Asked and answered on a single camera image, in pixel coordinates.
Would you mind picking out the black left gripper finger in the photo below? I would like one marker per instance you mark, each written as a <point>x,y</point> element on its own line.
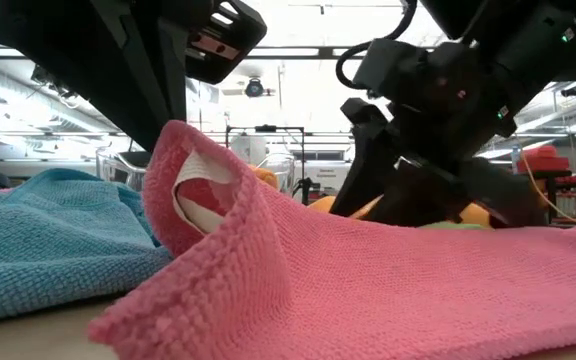
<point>143,90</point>

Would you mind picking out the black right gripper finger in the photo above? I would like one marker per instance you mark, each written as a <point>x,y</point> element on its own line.
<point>368,165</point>
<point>508,200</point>

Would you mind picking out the blue microfiber towel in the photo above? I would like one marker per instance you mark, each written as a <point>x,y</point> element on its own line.
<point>43,260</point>

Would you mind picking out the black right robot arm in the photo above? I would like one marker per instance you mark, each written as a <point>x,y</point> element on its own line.
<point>543,40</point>

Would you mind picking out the red plastic bin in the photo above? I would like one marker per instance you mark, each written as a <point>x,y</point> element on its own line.
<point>543,160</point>

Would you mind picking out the black storage shelf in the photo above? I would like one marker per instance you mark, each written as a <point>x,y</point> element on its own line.
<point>563,176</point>

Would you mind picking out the clear plastic bin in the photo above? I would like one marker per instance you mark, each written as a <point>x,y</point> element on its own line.
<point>113,172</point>

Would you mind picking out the round black ceiling fixture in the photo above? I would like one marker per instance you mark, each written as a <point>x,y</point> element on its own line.
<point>254,87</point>

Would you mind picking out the black dome ceiling fixture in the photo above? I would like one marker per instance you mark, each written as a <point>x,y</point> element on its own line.
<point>573,90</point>

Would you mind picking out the long ceiling light strip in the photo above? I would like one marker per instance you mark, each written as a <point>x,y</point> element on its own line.
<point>288,51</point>

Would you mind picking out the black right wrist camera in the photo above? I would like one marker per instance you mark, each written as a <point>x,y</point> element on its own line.
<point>388,67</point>

